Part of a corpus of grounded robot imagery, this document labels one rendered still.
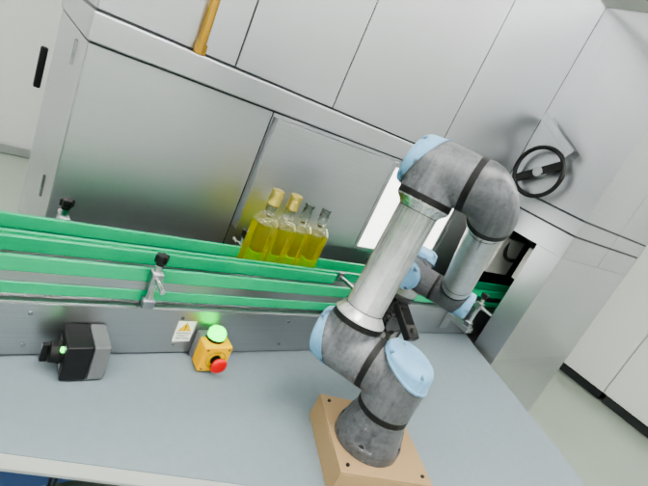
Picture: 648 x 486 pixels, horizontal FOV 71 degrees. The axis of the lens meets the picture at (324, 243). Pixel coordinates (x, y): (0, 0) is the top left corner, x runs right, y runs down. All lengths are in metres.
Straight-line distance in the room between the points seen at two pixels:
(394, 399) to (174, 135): 0.81
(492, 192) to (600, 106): 1.19
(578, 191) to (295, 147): 1.12
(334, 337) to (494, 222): 0.39
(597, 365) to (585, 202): 3.02
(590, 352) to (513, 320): 2.86
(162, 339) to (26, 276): 0.32
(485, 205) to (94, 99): 0.87
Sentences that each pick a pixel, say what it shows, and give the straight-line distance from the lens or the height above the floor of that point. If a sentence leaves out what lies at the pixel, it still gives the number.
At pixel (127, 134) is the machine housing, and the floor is 1.16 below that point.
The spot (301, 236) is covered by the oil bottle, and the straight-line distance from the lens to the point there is 1.29.
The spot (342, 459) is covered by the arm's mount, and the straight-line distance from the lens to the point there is 1.02.
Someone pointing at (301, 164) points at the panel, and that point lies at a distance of 1.36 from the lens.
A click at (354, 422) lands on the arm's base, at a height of 0.87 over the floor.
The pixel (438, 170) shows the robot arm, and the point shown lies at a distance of 0.91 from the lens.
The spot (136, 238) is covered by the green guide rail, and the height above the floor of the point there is 0.95.
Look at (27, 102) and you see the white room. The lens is 4.23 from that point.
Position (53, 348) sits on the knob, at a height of 0.81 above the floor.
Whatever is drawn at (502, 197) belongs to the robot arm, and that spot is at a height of 1.40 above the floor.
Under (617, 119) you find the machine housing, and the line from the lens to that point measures 2.01.
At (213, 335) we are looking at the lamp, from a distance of 1.11.
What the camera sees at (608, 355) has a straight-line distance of 4.79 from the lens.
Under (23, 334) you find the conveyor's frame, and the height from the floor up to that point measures 0.81.
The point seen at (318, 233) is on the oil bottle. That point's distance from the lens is 1.31.
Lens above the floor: 1.46
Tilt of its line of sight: 18 degrees down
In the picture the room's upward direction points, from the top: 25 degrees clockwise
